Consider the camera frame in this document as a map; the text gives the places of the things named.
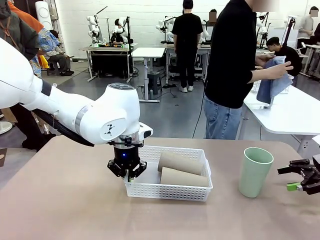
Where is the person in green puffer jacket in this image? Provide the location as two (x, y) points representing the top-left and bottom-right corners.
(0, 0), (57, 152)

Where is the white round stand base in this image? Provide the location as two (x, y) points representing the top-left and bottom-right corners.
(0, 121), (13, 136)

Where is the grey robot workbench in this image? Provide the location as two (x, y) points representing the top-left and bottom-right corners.
(79, 42), (139, 83)

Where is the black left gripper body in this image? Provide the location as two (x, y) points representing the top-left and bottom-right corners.
(112, 147), (141, 172)

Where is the person's left hand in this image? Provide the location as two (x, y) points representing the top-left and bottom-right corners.
(255, 55), (276, 68)

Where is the white tower appliance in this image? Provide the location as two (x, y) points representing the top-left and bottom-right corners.
(34, 0), (53, 30)

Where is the brown cardboard tube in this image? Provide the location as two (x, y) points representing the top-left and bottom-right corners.
(159, 166), (210, 188)
(157, 151), (204, 176)

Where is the grey plastic stool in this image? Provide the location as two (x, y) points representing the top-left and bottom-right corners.
(147, 71), (163, 95)

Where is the pale green plastic cup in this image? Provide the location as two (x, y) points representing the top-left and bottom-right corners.
(238, 146), (275, 199)

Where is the yellow bag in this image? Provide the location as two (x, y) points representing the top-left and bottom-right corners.
(39, 54), (50, 69)

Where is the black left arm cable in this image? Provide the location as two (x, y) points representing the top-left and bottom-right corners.
(32, 108), (95, 148)

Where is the black hanging cable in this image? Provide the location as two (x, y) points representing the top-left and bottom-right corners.
(191, 99), (205, 139)

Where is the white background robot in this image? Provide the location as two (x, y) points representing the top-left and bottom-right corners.
(86, 15), (101, 48)
(256, 11), (272, 50)
(201, 19), (210, 43)
(155, 16), (176, 44)
(110, 16), (129, 45)

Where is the white standing desk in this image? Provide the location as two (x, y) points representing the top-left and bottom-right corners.
(131, 46), (166, 103)

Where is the seated person in black sweater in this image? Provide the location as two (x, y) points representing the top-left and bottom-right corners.
(265, 36), (303, 77)

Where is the seated person in patterned jacket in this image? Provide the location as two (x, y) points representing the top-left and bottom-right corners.
(37, 28), (75, 77)

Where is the white background desk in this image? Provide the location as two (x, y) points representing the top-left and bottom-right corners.
(298, 43), (320, 81)

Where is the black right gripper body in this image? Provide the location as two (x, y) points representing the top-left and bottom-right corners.
(309, 154), (320, 195)

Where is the brown wooden board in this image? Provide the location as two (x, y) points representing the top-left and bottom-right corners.
(0, 147), (8, 168)

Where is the person in grey shirt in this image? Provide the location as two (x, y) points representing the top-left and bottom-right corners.
(297, 6), (320, 46)

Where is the figure in orange garment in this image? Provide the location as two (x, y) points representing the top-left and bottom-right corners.
(7, 0), (45, 79)

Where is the black tripod stand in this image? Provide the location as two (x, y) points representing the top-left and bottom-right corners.
(281, 15), (298, 47)

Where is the standing person in black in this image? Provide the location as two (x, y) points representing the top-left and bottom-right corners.
(171, 0), (204, 93)

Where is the grey metal workbench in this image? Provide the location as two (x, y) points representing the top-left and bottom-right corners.
(164, 43), (212, 85)

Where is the person in black polo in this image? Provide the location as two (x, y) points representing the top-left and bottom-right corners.
(202, 0), (281, 140)

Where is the white side table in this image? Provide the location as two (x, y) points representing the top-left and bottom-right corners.
(243, 84), (320, 158)

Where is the background person in black tee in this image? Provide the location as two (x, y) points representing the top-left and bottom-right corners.
(207, 9), (218, 28)

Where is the white perforated plastic basket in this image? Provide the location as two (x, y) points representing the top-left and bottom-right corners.
(124, 145), (214, 202)

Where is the person's right hand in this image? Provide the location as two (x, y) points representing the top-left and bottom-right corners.
(274, 61), (294, 80)

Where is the person's right forearm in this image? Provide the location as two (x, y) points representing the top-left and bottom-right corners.
(251, 66), (277, 83)

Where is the blue denim cloth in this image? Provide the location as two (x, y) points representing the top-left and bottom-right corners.
(256, 55), (294, 110)

